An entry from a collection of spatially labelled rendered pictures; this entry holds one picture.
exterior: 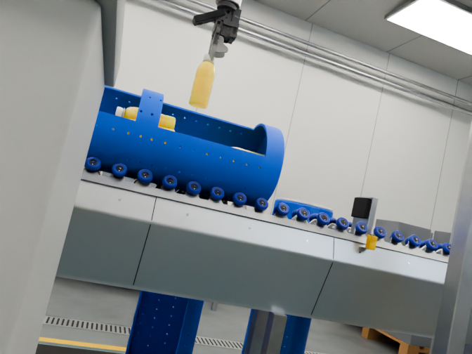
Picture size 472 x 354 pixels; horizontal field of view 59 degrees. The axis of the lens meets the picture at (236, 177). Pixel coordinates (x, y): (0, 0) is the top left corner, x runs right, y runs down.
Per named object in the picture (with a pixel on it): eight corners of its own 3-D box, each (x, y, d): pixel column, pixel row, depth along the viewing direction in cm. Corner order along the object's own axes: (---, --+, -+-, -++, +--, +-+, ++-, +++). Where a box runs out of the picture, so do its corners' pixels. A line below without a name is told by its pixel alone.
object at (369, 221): (370, 240, 150) (378, 198, 151) (360, 238, 149) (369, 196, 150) (355, 237, 159) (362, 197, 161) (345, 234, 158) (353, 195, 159)
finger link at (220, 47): (227, 60, 143) (231, 37, 145) (210, 55, 141) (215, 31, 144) (224, 64, 146) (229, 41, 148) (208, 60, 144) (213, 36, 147)
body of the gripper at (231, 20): (236, 39, 145) (243, 6, 146) (212, 31, 143) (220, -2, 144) (231, 46, 152) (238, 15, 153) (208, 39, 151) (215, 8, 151)
